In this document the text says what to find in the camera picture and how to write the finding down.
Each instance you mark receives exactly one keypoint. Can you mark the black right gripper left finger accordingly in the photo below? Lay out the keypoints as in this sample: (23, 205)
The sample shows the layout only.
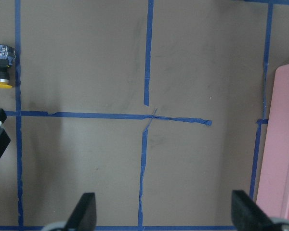
(83, 217)

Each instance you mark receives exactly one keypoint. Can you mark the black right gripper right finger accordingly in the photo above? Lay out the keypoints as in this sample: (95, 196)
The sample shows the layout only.
(247, 216)

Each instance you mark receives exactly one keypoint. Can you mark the yellow push button switch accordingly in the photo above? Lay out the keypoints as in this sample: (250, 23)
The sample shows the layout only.
(7, 59)

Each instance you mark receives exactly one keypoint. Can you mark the pink plastic bin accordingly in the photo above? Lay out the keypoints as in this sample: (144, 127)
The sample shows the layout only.
(273, 189)

